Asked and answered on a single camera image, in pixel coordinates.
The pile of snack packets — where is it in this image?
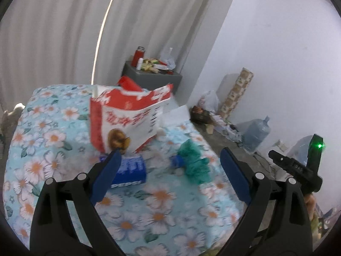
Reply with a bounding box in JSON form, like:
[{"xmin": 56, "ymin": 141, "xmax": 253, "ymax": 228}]
[{"xmin": 142, "ymin": 57, "xmax": 173, "ymax": 75}]

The floral light blue bedsheet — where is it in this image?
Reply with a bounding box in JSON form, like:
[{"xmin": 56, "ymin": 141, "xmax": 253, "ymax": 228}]
[{"xmin": 4, "ymin": 84, "xmax": 247, "ymax": 256}]

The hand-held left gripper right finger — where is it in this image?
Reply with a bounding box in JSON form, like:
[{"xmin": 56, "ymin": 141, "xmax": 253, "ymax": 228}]
[{"xmin": 221, "ymin": 147, "xmax": 313, "ymax": 256}]

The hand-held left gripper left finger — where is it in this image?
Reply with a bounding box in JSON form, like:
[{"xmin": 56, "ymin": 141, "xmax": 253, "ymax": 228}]
[{"xmin": 30, "ymin": 150, "xmax": 123, "ymax": 256}]

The white curtain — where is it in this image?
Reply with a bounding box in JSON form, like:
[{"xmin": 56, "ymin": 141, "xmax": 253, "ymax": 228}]
[{"xmin": 0, "ymin": 0, "xmax": 240, "ymax": 107}]

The plastic bottle with blue label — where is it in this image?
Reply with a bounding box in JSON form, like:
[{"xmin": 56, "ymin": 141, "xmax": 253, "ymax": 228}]
[{"xmin": 100, "ymin": 153, "xmax": 147, "ymax": 188}]

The clear plastic bag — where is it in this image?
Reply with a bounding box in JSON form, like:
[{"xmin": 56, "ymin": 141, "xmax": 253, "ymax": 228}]
[{"xmin": 159, "ymin": 47, "xmax": 177, "ymax": 70}]

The patterned rolled mat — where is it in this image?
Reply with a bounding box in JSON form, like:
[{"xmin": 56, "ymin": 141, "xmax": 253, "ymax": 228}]
[{"xmin": 218, "ymin": 68, "xmax": 254, "ymax": 119}]

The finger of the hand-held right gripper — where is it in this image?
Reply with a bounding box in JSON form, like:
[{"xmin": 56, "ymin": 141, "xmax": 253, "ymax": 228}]
[{"xmin": 268, "ymin": 150, "xmax": 309, "ymax": 178}]

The large water jug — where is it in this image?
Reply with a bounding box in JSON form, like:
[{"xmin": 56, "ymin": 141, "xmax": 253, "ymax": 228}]
[{"xmin": 241, "ymin": 116, "xmax": 271, "ymax": 152}]

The red thermos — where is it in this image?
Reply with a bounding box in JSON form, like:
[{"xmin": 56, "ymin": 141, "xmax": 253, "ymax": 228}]
[{"xmin": 132, "ymin": 46, "xmax": 146, "ymax": 64}]

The white plastic bag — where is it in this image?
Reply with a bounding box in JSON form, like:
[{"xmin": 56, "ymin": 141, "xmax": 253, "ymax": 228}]
[{"xmin": 198, "ymin": 90, "xmax": 220, "ymax": 112}]

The grey cabinet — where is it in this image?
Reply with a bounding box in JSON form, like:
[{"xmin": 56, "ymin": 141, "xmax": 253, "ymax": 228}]
[{"xmin": 121, "ymin": 61, "xmax": 183, "ymax": 96}]

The red and white paper bag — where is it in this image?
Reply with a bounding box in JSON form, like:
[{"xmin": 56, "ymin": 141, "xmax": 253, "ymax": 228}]
[{"xmin": 89, "ymin": 76, "xmax": 174, "ymax": 155}]

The small blue plastic piece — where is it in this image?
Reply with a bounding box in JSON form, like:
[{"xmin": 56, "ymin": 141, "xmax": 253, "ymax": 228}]
[{"xmin": 170, "ymin": 155, "xmax": 184, "ymax": 170}]

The white paper sheet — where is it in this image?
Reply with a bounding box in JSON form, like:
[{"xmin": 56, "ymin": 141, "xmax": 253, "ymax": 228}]
[{"xmin": 159, "ymin": 105, "xmax": 190, "ymax": 128}]

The white board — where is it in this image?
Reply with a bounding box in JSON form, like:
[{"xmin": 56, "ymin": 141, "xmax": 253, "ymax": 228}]
[{"xmin": 218, "ymin": 73, "xmax": 241, "ymax": 99}]

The green plastic wrapper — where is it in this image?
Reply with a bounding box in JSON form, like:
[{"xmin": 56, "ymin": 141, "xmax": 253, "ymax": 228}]
[{"xmin": 177, "ymin": 139, "xmax": 211, "ymax": 185}]

